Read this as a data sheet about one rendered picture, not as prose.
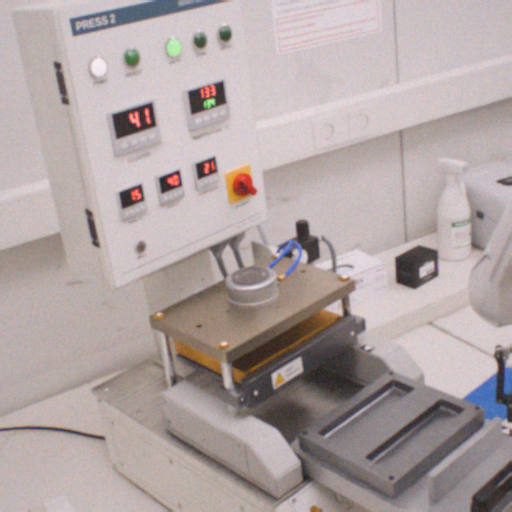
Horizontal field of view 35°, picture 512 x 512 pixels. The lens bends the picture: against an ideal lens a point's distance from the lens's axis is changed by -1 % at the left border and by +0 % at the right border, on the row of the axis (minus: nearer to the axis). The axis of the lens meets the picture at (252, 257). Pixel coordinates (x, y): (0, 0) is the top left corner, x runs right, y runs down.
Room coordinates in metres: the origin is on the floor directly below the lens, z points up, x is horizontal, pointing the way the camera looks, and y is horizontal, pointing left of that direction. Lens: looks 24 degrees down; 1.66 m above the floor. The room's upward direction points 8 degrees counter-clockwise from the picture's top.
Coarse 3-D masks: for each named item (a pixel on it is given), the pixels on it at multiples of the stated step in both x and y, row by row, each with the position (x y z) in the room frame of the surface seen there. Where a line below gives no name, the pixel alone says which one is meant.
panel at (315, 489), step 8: (304, 488) 0.89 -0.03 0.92; (312, 488) 0.89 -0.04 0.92; (320, 488) 0.90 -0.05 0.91; (328, 488) 0.90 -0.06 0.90; (296, 496) 0.88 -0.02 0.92; (304, 496) 0.88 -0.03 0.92; (312, 496) 0.89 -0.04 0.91; (320, 496) 0.89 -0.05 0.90; (328, 496) 0.90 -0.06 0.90; (296, 504) 0.87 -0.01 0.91; (304, 504) 0.88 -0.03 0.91; (312, 504) 0.88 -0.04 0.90; (320, 504) 0.89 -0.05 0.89; (328, 504) 0.89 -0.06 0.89; (336, 504) 0.90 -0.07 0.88; (352, 504) 0.91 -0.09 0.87
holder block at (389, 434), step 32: (384, 384) 1.01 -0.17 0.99; (416, 384) 1.00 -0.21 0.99; (352, 416) 0.96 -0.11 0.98; (384, 416) 0.93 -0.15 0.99; (416, 416) 0.92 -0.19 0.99; (448, 416) 0.93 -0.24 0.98; (480, 416) 0.91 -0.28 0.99; (320, 448) 0.88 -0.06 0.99; (352, 448) 0.87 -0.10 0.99; (384, 448) 0.87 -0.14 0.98; (416, 448) 0.87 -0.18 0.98; (448, 448) 0.86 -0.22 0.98; (384, 480) 0.80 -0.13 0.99
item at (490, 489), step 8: (504, 472) 0.76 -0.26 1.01; (488, 480) 0.76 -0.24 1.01; (496, 480) 0.75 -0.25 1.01; (504, 480) 0.75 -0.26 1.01; (480, 488) 0.74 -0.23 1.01; (488, 488) 0.74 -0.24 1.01; (496, 488) 0.74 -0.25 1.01; (504, 488) 0.75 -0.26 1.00; (472, 496) 0.73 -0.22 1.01; (480, 496) 0.73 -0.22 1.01; (488, 496) 0.73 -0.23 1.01; (496, 496) 0.73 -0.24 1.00; (504, 496) 0.74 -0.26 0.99; (472, 504) 0.73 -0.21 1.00; (480, 504) 0.72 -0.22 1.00; (488, 504) 0.72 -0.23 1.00; (496, 504) 0.74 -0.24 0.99
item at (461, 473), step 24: (480, 432) 0.85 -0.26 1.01; (312, 456) 0.90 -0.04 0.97; (456, 456) 0.81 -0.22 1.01; (480, 456) 0.84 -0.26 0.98; (504, 456) 0.84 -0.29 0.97; (336, 480) 0.85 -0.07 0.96; (432, 480) 0.77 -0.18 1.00; (456, 480) 0.80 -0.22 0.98; (480, 480) 0.80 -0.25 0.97; (360, 504) 0.82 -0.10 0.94; (384, 504) 0.79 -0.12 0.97; (408, 504) 0.78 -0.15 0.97; (432, 504) 0.77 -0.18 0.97; (456, 504) 0.77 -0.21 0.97; (504, 504) 0.75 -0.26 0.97
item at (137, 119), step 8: (128, 112) 1.16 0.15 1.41; (136, 112) 1.17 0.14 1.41; (144, 112) 1.18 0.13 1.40; (120, 120) 1.15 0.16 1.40; (128, 120) 1.16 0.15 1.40; (136, 120) 1.17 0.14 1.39; (144, 120) 1.17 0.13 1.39; (120, 128) 1.15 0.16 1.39; (128, 128) 1.15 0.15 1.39; (136, 128) 1.16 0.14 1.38
